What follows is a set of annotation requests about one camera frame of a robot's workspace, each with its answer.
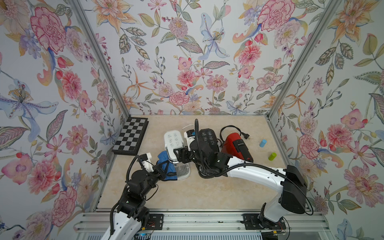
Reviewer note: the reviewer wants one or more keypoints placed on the red coffee machine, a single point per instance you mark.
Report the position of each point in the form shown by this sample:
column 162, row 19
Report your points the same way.
column 234, row 145

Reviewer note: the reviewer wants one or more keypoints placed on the blue microfiber cloth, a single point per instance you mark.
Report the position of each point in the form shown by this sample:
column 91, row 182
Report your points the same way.
column 167, row 169

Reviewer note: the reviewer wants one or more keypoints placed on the blue cylinder block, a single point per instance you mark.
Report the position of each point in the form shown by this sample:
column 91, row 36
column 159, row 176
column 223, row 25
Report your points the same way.
column 263, row 143

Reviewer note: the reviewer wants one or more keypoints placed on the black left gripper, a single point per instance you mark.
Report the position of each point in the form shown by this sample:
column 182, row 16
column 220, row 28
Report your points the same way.
column 159, row 172

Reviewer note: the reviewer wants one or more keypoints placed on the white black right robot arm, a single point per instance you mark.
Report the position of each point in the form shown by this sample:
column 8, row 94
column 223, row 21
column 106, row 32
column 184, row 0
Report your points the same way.
column 288, row 183

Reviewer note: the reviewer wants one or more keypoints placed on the black coffee machine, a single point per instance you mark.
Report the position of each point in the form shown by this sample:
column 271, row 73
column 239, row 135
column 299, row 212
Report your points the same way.
column 210, row 139

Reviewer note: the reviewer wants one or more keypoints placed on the aluminium frame post left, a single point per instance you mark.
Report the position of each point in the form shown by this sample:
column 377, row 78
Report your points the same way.
column 92, row 39

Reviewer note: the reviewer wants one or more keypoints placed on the green cylinder block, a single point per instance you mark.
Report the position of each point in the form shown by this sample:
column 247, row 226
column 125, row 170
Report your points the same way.
column 272, row 156

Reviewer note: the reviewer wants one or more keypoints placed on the white coffee machine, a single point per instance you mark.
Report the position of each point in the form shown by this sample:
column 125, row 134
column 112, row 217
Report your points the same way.
column 174, row 141

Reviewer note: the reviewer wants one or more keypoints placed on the aluminium frame post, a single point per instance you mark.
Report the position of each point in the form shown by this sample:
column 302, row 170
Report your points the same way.
column 92, row 39
column 321, row 26

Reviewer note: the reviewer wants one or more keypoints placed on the aluminium frame post right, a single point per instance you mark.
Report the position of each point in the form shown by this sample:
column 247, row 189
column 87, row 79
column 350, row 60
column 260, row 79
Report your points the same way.
column 321, row 26

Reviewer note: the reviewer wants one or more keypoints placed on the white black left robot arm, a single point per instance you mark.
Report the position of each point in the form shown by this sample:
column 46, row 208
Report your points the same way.
column 121, row 227

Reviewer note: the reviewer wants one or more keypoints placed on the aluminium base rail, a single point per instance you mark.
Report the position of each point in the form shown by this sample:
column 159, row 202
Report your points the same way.
column 231, row 225

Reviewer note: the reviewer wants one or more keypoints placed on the black white chessboard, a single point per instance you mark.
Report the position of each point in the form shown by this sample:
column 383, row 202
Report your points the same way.
column 131, row 137

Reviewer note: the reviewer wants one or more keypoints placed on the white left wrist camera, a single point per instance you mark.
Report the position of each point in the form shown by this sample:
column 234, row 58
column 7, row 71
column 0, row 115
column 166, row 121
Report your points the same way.
column 145, row 162

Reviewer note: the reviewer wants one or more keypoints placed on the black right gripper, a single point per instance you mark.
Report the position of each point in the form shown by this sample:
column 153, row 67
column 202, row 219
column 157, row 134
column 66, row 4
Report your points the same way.
column 186, row 153

